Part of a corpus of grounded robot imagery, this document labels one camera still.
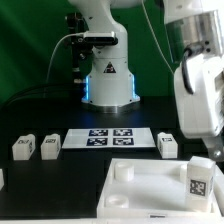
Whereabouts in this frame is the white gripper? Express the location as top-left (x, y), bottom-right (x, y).
top-left (174, 54), bottom-right (224, 162)

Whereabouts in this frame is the white square table top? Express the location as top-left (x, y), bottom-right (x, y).
top-left (97, 158), bottom-right (224, 221)

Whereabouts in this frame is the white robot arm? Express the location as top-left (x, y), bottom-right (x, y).
top-left (68, 0), bottom-right (224, 161)

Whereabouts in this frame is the white tag sheet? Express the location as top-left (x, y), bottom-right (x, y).
top-left (62, 128), bottom-right (155, 149)

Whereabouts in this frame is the white block left edge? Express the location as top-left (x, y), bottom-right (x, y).
top-left (0, 169), bottom-right (4, 191)

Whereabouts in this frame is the white cable right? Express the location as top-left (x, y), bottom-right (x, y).
top-left (141, 0), bottom-right (176, 76)

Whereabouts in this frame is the black camera on stand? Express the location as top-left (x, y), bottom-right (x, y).
top-left (83, 31), bottom-right (118, 46)

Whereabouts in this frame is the black camera stand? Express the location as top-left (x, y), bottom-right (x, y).
top-left (65, 13), bottom-right (93, 101)

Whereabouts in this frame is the white camera cable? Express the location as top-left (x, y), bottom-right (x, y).
top-left (45, 32), bottom-right (85, 84)

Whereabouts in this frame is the black cable bundle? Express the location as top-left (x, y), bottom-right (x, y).
top-left (0, 83), bottom-right (84, 113)

